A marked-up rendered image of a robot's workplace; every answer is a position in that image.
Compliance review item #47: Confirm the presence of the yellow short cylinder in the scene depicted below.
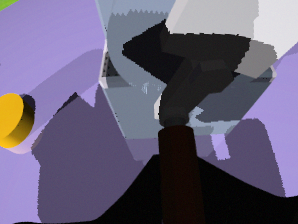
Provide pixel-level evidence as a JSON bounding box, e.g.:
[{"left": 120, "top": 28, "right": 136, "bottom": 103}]
[{"left": 0, "top": 93, "right": 35, "bottom": 148}]

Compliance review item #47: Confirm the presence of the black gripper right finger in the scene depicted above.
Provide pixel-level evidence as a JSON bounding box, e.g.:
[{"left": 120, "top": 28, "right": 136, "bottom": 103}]
[{"left": 197, "top": 157, "right": 298, "bottom": 224}]

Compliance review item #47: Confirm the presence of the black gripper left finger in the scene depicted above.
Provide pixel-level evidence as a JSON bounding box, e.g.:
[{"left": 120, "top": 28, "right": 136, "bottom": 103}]
[{"left": 68, "top": 153, "right": 162, "bottom": 224}]

